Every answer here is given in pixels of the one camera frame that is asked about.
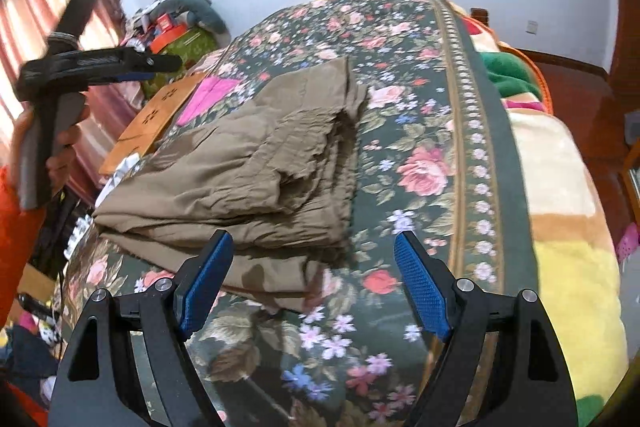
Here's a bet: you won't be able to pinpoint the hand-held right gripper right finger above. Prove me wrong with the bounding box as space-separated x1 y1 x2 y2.
393 230 573 427

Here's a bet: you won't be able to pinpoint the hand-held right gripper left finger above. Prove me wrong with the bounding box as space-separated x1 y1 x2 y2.
47 229 235 427

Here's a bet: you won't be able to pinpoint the olive brown pants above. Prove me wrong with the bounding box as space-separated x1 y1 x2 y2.
92 56 370 314

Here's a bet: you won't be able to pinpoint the person's left forearm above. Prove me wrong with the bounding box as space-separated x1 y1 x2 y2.
0 164 48 333

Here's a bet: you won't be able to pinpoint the person's left hand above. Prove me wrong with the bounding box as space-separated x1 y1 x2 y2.
10 107 92 214

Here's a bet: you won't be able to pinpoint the wooden lap desk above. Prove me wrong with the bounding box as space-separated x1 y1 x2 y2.
98 72 208 175

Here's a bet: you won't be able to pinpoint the orange box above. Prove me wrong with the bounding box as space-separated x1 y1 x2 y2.
150 26 191 55

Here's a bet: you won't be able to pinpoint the pile of clothes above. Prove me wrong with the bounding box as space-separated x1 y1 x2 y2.
125 0 211 52

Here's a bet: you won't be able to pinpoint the green patterned bag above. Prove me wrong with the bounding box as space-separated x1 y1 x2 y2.
142 27 221 98

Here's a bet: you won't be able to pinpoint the grey plush pillow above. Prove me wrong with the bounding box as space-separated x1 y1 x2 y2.
152 0 228 34

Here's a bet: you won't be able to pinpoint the dark floral blanket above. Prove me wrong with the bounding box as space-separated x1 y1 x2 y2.
60 0 538 427

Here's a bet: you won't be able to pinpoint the colourful plush blanket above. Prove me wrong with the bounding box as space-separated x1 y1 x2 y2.
450 0 628 418

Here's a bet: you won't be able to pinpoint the pink fuzzy cloth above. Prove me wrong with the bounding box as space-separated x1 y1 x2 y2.
615 222 640 263

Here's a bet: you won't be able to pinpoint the brown wooden door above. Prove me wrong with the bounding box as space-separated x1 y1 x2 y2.
611 0 640 108

